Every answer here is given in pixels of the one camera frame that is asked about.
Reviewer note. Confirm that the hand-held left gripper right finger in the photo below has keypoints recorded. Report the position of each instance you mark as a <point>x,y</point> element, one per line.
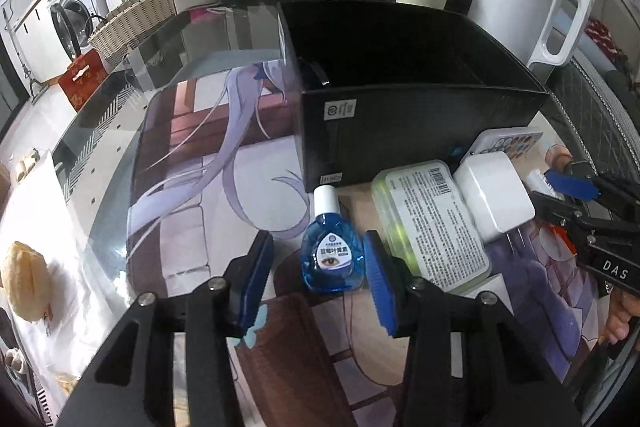
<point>380,287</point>

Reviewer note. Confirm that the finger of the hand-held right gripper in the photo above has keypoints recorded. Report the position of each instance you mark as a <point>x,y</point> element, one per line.
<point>572,186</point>
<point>560,209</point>

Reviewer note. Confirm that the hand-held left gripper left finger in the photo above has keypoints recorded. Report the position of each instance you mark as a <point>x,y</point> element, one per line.
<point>255,279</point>

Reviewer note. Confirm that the blue eye drop bottle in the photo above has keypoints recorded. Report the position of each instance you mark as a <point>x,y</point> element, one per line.
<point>330,257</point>

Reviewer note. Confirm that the white card with round prints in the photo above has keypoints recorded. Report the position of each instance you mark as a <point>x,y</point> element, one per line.
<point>505,142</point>

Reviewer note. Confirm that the clear plastic case with label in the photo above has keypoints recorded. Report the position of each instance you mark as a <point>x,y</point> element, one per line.
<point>435,227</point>

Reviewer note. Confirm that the black cardboard box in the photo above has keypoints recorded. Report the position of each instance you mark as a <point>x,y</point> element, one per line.
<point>400,132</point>

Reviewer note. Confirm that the person's right hand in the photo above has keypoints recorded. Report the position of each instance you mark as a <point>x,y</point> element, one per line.
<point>620,314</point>

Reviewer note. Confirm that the small white plastic item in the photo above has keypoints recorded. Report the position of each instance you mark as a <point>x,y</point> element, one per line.
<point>537,181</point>

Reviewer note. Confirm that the grey quilted chair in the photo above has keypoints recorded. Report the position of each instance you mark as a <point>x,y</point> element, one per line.
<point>590,107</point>

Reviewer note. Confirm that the printed desk mat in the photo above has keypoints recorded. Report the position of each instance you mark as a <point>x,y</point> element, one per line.
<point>200,207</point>

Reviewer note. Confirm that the red patterned cloth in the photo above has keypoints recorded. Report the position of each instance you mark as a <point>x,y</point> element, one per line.
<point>606,41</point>

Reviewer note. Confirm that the bread bun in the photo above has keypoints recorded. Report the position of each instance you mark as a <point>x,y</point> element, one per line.
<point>22,279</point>

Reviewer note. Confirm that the red gift box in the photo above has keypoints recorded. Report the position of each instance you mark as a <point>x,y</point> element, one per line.
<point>82,79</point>

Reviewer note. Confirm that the wicker basket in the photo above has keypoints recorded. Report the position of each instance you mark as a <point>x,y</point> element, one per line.
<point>130,24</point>

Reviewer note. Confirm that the white kitchen cabinet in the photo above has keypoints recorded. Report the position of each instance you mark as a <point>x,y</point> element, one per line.
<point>30,27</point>

